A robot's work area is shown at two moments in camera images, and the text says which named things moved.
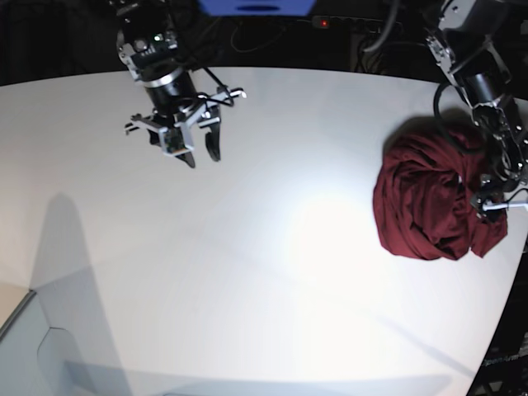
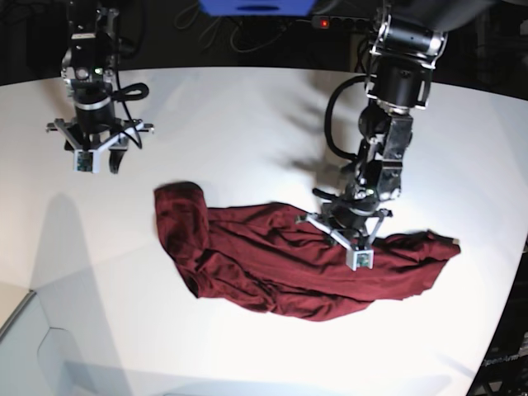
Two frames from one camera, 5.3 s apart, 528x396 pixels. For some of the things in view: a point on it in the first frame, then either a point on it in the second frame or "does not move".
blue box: (258, 8) does not move
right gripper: (174, 129) -> (78, 138)
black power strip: (355, 25) does not move
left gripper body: (506, 129) -> (354, 227)
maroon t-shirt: (422, 190) -> (263, 256)
